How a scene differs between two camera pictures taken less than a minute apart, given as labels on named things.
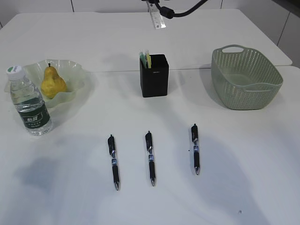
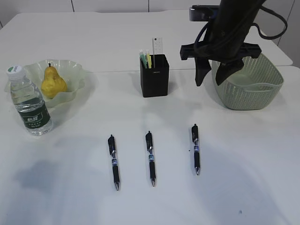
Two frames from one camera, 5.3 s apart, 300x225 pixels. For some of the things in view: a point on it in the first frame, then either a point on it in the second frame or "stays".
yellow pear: x=52 y=83 stays
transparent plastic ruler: x=158 y=21 to x=157 y=45
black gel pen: x=148 y=139 stays
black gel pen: x=194 y=130 stays
